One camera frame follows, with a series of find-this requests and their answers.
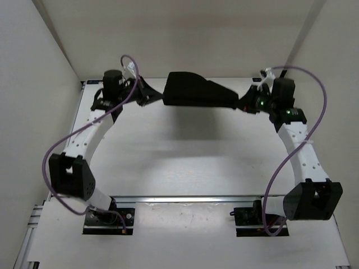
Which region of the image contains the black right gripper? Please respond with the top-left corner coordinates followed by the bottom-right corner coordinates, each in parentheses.
top-left (232, 85), bottom-right (276, 115)

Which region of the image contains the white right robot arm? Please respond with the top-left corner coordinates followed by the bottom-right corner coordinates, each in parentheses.
top-left (238, 84), bottom-right (343, 224)

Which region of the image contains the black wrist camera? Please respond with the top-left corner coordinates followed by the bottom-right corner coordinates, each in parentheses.
top-left (94, 62), bottom-right (136, 101)
top-left (257, 68), bottom-right (296, 109)

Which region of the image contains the white front cover board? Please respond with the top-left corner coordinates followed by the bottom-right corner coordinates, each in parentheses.
top-left (28, 201), bottom-right (348, 268)

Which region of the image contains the aluminium left frame rail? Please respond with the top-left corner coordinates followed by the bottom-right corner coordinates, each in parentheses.
top-left (46, 81), bottom-right (86, 201)

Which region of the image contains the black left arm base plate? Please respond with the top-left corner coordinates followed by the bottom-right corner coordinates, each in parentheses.
top-left (82, 206), bottom-right (135, 235)

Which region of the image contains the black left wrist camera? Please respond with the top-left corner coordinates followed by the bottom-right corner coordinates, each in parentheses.
top-left (94, 62), bottom-right (136, 101)

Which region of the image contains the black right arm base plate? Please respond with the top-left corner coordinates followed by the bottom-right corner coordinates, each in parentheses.
top-left (229, 207), bottom-right (282, 237)

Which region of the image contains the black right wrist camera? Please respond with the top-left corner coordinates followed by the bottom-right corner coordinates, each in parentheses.
top-left (257, 68), bottom-right (296, 109)

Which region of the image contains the blue left corner label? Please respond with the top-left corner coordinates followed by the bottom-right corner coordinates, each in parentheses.
top-left (86, 80), bottom-right (103, 85)

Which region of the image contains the black skirt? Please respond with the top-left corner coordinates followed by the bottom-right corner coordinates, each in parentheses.
top-left (163, 72), bottom-right (239, 109)

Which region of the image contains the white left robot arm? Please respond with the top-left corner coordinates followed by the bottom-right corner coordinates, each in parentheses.
top-left (43, 70), bottom-right (163, 224)

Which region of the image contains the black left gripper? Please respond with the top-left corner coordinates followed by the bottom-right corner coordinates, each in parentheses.
top-left (117, 76), bottom-right (165, 108)

